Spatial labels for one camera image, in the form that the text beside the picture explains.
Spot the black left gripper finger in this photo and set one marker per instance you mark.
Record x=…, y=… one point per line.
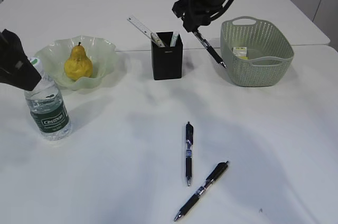
x=22, y=73

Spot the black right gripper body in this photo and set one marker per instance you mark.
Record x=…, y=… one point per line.
x=206, y=8

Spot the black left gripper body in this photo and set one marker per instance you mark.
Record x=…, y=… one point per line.
x=9, y=40

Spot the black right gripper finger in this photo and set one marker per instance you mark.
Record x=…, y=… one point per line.
x=191, y=22

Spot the teal utility knife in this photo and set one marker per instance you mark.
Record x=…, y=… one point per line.
x=174, y=38

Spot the black gel pen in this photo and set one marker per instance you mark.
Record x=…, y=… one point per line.
x=188, y=155
x=209, y=48
x=197, y=195

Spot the yellow utility knife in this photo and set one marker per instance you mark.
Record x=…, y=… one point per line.
x=157, y=40

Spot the clear water bottle green label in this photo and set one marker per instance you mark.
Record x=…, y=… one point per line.
x=47, y=107

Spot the yellow pear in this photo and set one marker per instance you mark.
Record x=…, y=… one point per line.
x=78, y=64

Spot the yellow plastic packaging waste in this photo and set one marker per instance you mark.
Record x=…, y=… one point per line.
x=240, y=52

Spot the clear plastic ruler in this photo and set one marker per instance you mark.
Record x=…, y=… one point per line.
x=140, y=26

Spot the black square pen holder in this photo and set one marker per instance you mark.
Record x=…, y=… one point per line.
x=167, y=61

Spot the frosted green wavy glass plate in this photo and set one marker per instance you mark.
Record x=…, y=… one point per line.
x=101, y=52

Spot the green woven plastic basket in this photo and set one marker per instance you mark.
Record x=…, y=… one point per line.
x=268, y=50

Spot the black gel pen front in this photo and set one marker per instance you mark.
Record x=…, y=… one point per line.
x=197, y=195

